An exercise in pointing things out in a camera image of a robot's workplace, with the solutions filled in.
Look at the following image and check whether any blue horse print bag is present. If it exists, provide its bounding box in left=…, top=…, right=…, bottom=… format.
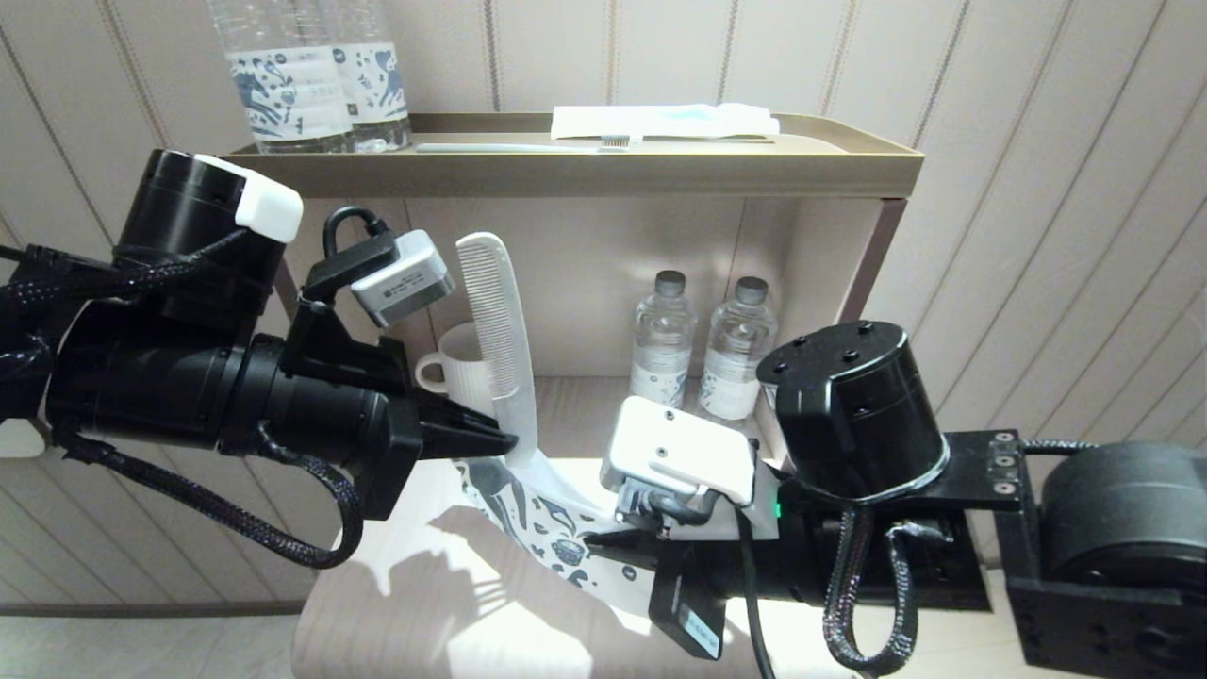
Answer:
left=453, top=457, right=784, bottom=642

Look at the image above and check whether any white plastic comb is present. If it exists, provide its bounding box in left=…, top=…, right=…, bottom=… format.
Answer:
left=455, top=231, right=567, bottom=510

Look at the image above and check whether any white ribbed mug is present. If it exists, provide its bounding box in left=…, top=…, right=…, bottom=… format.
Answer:
left=416, top=322, right=501, bottom=421

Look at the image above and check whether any small clear water bottle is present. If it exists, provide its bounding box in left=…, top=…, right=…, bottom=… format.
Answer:
left=700, top=276, right=780, bottom=422
left=629, top=270, right=697, bottom=411

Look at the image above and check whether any light blue toothbrush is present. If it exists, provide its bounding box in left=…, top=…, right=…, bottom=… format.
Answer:
left=415, top=135, right=631, bottom=154

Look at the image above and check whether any brown open shelf unit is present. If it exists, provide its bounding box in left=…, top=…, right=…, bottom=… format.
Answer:
left=223, top=113, right=925, bottom=482

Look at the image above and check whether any large clear water bottle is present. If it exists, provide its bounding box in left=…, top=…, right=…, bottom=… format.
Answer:
left=321, top=0, right=412, bottom=153
left=209, top=0, right=352, bottom=155

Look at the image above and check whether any white wrapped toothbrush packet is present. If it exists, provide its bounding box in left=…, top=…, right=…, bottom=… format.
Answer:
left=551, top=104, right=781, bottom=142

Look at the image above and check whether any black right camera cable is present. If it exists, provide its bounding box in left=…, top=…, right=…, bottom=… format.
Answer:
left=651, top=490, right=779, bottom=679

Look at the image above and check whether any black camera cable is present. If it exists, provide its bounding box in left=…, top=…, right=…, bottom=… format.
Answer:
left=323, top=206, right=392, bottom=260
left=651, top=490, right=779, bottom=679

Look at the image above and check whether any braided right arm cable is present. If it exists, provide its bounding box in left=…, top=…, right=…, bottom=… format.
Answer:
left=823, top=509, right=920, bottom=678

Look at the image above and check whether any braided arm cable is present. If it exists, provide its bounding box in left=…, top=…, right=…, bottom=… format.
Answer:
left=823, top=509, right=920, bottom=678
left=57, top=420, right=366, bottom=570

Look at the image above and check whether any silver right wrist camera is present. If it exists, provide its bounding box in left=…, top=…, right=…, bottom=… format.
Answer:
left=602, top=396, right=784, bottom=543

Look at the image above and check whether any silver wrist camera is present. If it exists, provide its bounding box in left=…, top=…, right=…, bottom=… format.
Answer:
left=351, top=229, right=455, bottom=329
left=602, top=396, right=784, bottom=543

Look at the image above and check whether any braided left arm cable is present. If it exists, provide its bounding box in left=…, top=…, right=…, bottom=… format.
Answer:
left=57, top=420, right=366, bottom=570

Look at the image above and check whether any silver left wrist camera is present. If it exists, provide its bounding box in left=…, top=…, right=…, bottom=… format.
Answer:
left=351, top=229, right=455, bottom=329

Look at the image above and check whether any black left camera cable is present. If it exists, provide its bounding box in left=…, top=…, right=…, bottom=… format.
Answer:
left=323, top=206, right=392, bottom=260

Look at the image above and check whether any white wall mounted object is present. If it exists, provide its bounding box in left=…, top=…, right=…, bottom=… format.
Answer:
left=0, top=420, right=48, bottom=460

